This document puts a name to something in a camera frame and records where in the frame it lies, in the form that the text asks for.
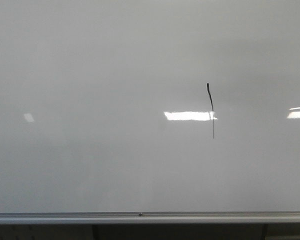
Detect white whiteboard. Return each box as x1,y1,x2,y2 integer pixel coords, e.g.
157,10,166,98
0,0,300,213

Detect aluminium whiteboard tray rail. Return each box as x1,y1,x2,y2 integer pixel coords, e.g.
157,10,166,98
0,211,300,225

